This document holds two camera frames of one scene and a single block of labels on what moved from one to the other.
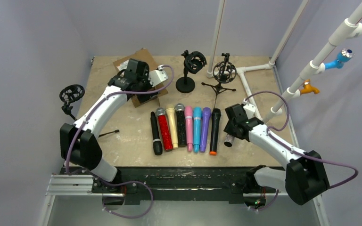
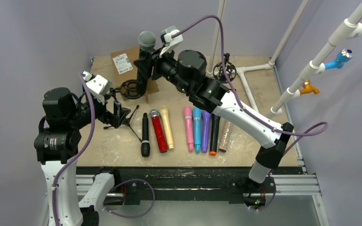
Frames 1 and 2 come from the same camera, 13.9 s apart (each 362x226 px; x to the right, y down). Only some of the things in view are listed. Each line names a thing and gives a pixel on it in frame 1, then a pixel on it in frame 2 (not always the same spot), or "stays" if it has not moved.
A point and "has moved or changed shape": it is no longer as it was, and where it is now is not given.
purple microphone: [206, 113] stays
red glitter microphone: [160, 112] → [154, 114]
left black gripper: [140, 86] → [115, 113]
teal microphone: [197, 128] stays
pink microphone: [188, 127] stays
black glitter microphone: [181, 125] → [147, 40]
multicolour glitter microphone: [229, 141] has moved or changed shape
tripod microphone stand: [70, 93] → [129, 89]
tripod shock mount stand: [224, 72] stays
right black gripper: [233, 128] → [148, 63]
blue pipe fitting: [342, 56] stays
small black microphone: [157, 143] → [145, 146]
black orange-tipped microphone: [216, 114] stays
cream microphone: [170, 109] has moved or changed shape
